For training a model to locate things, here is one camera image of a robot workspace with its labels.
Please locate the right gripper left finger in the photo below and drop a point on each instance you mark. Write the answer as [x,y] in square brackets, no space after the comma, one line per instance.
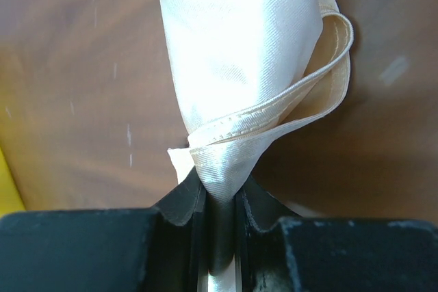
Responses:
[160,248]

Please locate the yellow plastic tray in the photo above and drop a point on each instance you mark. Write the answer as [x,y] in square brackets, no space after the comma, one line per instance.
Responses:
[10,199]

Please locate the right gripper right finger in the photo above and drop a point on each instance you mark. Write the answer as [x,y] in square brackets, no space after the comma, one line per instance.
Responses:
[278,250]

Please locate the peach cloth napkin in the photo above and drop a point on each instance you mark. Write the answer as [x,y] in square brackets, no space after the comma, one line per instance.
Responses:
[247,72]

